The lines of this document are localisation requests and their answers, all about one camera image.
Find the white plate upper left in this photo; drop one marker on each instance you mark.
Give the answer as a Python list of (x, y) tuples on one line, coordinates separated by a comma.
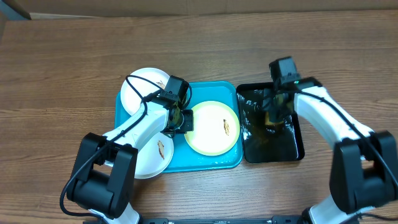
[(138, 79)]

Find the black water tray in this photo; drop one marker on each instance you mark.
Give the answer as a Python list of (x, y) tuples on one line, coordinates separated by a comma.
[(264, 141)]

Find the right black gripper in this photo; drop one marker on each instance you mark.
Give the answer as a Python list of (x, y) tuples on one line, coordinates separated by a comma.
[(273, 111)]

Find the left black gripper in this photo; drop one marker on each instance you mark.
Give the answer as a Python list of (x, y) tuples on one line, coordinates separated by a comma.
[(188, 125)]

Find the yellow sponge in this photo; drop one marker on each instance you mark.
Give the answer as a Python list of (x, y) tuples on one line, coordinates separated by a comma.
[(272, 117)]

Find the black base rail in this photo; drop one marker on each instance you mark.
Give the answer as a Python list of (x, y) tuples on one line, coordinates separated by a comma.
[(296, 219)]

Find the brown food smear on yellow plate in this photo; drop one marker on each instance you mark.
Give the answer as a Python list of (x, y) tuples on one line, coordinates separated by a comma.
[(226, 127)]

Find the teal plastic tray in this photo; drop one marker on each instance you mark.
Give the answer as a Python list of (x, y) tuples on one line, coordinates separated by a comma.
[(185, 158)]

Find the white plate lower left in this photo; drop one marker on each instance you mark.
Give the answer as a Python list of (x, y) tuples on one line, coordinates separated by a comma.
[(149, 162)]

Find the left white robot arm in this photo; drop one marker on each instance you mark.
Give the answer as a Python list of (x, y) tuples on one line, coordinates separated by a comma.
[(102, 177)]

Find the white plate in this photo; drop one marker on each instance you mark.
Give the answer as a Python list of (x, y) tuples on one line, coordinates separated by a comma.
[(138, 79), (149, 162)]

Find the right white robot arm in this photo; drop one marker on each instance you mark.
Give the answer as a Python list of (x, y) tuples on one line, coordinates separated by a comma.
[(364, 165)]

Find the brown food smear lower plate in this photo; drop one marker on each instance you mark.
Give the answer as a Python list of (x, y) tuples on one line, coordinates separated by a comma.
[(161, 149)]

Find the yellow-rimmed plate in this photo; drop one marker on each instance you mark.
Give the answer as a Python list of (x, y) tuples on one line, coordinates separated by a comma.
[(208, 136)]

